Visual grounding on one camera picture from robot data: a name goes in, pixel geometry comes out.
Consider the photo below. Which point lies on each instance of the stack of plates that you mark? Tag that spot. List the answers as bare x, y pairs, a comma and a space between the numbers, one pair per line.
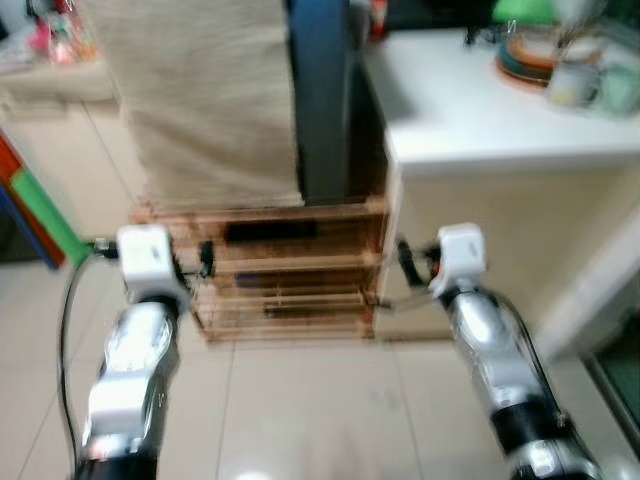
520, 65

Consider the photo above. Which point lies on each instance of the white counter unit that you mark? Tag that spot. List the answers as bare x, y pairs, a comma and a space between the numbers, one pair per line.
480, 120

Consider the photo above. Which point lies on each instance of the dark grey upright panel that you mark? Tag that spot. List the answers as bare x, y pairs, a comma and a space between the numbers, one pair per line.
320, 100

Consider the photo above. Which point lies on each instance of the blue flat board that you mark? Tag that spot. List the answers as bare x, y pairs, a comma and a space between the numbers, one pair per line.
15, 225

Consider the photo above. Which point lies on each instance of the red flat board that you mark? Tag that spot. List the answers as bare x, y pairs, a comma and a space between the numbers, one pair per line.
6, 155

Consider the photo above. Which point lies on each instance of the green flat board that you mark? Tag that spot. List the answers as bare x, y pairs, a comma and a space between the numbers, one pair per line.
50, 225

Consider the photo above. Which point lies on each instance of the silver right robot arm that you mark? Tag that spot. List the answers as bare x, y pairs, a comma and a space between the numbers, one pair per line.
490, 340

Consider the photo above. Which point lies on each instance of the small red object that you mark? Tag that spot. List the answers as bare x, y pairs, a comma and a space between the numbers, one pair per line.
379, 20

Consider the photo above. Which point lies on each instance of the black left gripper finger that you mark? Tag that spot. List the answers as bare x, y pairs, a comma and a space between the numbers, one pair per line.
207, 260

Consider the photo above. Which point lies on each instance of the grey mug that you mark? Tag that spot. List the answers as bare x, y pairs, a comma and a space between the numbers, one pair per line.
572, 88

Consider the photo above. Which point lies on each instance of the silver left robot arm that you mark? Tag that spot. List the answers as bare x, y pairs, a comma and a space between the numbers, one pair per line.
135, 350

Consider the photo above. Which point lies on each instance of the ribbed beige cloth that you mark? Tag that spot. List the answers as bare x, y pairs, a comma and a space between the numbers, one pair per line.
200, 100

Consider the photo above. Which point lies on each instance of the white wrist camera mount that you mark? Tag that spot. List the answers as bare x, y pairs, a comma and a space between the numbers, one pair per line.
462, 255
145, 255

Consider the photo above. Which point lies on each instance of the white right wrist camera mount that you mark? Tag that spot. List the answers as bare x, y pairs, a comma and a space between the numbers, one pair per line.
462, 255

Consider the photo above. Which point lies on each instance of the pink plastic item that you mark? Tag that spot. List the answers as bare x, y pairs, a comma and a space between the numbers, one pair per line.
45, 40

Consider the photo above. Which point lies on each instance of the green bowl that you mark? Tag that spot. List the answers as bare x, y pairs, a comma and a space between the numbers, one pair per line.
525, 10

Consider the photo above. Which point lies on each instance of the pale green mug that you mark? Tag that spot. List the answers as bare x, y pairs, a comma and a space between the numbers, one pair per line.
620, 92

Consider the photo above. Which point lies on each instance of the beige kitchen cabinet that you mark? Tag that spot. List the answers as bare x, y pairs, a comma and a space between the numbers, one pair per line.
70, 150

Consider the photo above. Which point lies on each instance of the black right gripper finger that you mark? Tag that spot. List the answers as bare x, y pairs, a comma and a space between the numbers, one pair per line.
406, 265

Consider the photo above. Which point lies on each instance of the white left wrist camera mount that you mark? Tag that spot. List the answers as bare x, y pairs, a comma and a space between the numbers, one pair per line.
145, 255

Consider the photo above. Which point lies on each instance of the wooden slatted rack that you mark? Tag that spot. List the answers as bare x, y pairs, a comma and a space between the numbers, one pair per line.
290, 290

